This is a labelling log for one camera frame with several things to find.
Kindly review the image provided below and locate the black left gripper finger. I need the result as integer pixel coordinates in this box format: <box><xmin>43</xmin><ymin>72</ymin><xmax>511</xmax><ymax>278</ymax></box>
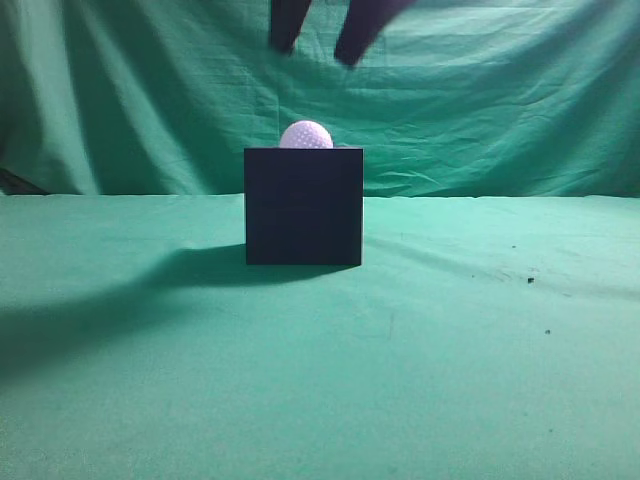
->
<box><xmin>334</xmin><ymin>0</ymin><xmax>415</xmax><ymax>67</ymax></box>

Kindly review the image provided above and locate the green cloth backdrop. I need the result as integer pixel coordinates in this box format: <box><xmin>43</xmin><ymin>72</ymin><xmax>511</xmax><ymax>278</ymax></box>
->
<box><xmin>1</xmin><ymin>1</ymin><xmax>639</xmax><ymax>479</ymax></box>

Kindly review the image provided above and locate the white golf ball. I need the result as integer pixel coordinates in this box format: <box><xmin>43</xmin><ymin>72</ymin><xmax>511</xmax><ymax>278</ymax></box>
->
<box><xmin>279</xmin><ymin>120</ymin><xmax>334</xmax><ymax>149</ymax></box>

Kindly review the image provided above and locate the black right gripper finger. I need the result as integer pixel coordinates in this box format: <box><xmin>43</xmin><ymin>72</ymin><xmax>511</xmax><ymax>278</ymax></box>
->
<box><xmin>268</xmin><ymin>0</ymin><xmax>311</xmax><ymax>54</ymax></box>

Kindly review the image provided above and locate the black cube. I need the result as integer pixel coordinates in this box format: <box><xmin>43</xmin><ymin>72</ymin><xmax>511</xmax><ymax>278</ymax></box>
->
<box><xmin>244</xmin><ymin>147</ymin><xmax>364</xmax><ymax>266</ymax></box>

